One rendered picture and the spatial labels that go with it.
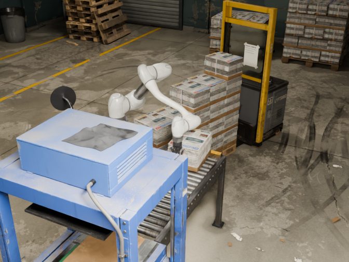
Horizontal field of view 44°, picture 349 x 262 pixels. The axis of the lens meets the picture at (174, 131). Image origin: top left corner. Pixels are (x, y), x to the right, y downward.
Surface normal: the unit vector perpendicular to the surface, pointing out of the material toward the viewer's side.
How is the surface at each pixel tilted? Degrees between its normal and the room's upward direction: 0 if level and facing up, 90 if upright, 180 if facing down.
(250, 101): 90
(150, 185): 0
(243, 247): 0
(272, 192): 0
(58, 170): 90
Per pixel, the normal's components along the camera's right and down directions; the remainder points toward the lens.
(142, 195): 0.01, -0.89
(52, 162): -0.44, 0.40
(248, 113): -0.70, 0.32
